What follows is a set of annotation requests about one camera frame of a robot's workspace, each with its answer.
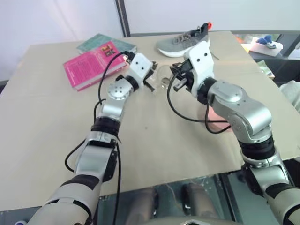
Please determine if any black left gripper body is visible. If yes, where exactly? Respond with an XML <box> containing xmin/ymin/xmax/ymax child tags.
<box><xmin>143</xmin><ymin>63</ymin><xmax>156</xmax><ymax>84</ymax></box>

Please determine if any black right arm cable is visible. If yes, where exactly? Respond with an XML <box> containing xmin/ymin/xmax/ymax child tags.
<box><xmin>166</xmin><ymin>69</ymin><xmax>233</xmax><ymax>135</ymax></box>

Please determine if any white tray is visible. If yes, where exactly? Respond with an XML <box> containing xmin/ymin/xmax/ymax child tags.
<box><xmin>249</xmin><ymin>37</ymin><xmax>285</xmax><ymax>57</ymax></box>

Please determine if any green book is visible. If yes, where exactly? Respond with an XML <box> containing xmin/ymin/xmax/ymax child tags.
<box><xmin>76</xmin><ymin>33</ymin><xmax>138</xmax><ymax>56</ymax></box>

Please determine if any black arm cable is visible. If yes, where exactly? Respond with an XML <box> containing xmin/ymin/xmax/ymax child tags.
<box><xmin>166</xmin><ymin>69</ymin><xmax>233</xmax><ymax>135</ymax></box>
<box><xmin>65</xmin><ymin>50</ymin><xmax>132</xmax><ymax>225</ymax></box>

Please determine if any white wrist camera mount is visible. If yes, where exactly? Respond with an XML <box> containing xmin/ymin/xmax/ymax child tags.
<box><xmin>182</xmin><ymin>42</ymin><xmax>215</xmax><ymax>97</ymax></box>
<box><xmin>127</xmin><ymin>53</ymin><xmax>153</xmax><ymax>90</ymax></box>

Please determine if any dark vertical post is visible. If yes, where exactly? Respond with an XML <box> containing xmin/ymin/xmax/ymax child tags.
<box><xmin>114</xmin><ymin>0</ymin><xmax>131</xmax><ymax>38</ymax></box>

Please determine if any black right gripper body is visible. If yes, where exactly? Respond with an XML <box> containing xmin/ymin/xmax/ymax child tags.
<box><xmin>178</xmin><ymin>58</ymin><xmax>196</xmax><ymax>92</ymax></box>

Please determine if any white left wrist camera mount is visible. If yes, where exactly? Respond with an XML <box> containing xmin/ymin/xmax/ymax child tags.
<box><xmin>127</xmin><ymin>53</ymin><xmax>153</xmax><ymax>90</ymax></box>

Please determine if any dark side table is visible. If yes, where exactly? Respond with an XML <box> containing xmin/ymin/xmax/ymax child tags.
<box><xmin>232</xmin><ymin>30</ymin><xmax>300</xmax><ymax>83</ymax></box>

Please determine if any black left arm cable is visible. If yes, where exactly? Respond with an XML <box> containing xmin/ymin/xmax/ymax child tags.
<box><xmin>65</xmin><ymin>50</ymin><xmax>132</xmax><ymax>225</ymax></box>

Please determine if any grey sneaker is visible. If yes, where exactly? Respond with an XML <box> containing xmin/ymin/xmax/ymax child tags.
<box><xmin>155</xmin><ymin>22</ymin><xmax>220</xmax><ymax>60</ymax></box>

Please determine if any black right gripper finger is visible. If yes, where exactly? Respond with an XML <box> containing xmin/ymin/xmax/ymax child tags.
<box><xmin>169</xmin><ymin>62</ymin><xmax>183</xmax><ymax>74</ymax></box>
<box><xmin>173</xmin><ymin>79</ymin><xmax>188</xmax><ymax>91</ymax></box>

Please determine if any white cloth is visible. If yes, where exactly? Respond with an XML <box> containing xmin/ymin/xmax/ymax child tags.
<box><xmin>278</xmin><ymin>79</ymin><xmax>300</xmax><ymax>109</ymax></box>

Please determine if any beige cardboard table cover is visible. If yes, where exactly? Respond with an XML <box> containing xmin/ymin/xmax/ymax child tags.
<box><xmin>0</xmin><ymin>30</ymin><xmax>300</xmax><ymax>213</ymax></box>

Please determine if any clear glass mug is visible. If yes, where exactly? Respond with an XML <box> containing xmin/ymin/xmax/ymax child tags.
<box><xmin>154</xmin><ymin>65</ymin><xmax>175</xmax><ymax>91</ymax></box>

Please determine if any pink book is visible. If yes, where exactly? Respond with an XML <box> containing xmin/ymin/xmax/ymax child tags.
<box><xmin>62</xmin><ymin>41</ymin><xmax>130</xmax><ymax>92</ymax></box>

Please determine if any blue soft object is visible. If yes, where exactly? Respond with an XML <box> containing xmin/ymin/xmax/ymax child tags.
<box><xmin>255</xmin><ymin>35</ymin><xmax>278</xmax><ymax>49</ymax></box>

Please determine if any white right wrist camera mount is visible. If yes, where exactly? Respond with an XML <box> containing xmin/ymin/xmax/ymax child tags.
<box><xmin>182</xmin><ymin>42</ymin><xmax>215</xmax><ymax>97</ymax></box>

